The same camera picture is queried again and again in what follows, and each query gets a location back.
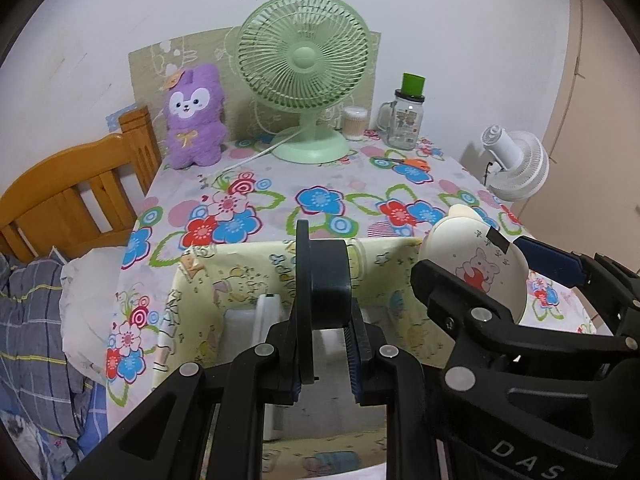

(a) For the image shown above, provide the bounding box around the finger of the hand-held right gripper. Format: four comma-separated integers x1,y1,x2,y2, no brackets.
411,259,633,396
515,236,640,341

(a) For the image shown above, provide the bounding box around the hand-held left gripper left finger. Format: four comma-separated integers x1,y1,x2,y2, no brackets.
65,317,303,480

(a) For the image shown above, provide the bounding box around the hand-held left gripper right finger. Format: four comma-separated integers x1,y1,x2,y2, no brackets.
344,300,446,480

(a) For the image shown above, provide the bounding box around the white rectangular device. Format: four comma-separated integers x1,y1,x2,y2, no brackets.
252,294,291,348

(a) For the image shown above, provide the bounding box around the white box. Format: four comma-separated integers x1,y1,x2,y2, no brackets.
220,308,258,361

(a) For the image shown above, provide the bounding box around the black round disc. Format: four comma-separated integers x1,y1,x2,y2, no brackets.
295,219,353,386

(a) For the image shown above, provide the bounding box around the yellow printed fabric storage box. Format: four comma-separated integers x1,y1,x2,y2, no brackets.
150,237,451,480

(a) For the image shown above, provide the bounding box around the white standing fan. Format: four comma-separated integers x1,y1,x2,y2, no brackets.
481,124,550,202

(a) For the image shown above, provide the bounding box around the beige door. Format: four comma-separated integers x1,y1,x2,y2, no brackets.
542,0,640,281

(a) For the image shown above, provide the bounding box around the floral tablecloth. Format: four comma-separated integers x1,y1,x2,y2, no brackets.
102,130,601,411

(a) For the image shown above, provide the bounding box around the glass jar with green lid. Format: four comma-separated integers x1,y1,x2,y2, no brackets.
376,72,427,150

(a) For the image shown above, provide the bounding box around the white pillow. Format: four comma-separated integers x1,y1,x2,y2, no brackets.
60,247,126,386

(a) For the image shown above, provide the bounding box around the cotton swab container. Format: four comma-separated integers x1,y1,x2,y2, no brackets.
341,106,370,142

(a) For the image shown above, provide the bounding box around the blue plaid duvet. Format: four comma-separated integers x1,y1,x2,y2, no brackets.
0,252,108,480

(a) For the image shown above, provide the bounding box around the purple plush toy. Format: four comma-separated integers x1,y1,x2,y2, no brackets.
164,63,230,170

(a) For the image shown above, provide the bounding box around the wooden bed headboard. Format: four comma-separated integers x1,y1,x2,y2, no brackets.
0,106,163,263

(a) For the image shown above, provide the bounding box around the green desk fan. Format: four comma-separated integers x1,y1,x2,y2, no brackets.
236,0,373,165

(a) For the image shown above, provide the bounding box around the blue paper sheet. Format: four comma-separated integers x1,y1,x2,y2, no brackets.
105,102,151,133

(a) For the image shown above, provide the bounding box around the beige printed cardboard panel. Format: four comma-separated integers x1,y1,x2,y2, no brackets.
127,27,381,141

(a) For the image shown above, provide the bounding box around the white fan cable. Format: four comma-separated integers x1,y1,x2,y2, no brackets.
217,127,301,173

